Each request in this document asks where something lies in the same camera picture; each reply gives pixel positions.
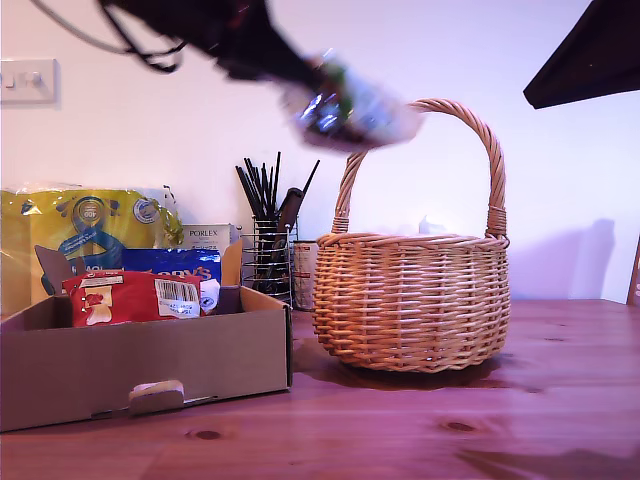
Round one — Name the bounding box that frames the white Porlex box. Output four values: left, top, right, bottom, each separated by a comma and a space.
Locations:
180, 223, 245, 251

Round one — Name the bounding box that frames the brown cardboard box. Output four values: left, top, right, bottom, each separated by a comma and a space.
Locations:
0, 238, 294, 434

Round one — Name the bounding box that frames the white light switch plate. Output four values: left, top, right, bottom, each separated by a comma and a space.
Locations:
0, 58, 59, 105

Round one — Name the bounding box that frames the short black arm cable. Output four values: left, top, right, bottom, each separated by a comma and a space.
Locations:
102, 2, 187, 74

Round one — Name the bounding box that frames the red egg bag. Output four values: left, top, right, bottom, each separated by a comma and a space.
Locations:
62, 270, 204, 329

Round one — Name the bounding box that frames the yellow paper towel pack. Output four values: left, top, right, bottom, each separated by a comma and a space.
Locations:
0, 183, 185, 316

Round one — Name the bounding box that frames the white labelled tin can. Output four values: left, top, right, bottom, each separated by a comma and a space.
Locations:
292, 240, 317, 312

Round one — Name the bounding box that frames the brown wooden chair back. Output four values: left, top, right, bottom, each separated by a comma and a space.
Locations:
625, 232, 640, 307

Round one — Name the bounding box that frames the long black arm cable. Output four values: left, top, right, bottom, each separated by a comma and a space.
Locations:
29, 0, 131, 54

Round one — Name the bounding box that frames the chrome wire utensil holder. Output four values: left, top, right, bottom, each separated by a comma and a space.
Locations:
252, 217, 300, 312

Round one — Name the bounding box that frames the dark brown utensil handle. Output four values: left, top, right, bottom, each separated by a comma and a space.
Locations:
276, 188, 305, 237

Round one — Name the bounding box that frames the black chopstick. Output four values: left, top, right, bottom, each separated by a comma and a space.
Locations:
270, 152, 282, 222
234, 166, 259, 222
243, 158, 266, 222
297, 159, 321, 201
260, 162, 272, 222

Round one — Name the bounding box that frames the woven wicker basket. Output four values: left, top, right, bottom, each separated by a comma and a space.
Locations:
312, 98, 512, 375

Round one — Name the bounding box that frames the blue Terry's egg bag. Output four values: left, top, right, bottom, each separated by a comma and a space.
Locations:
121, 247, 223, 289

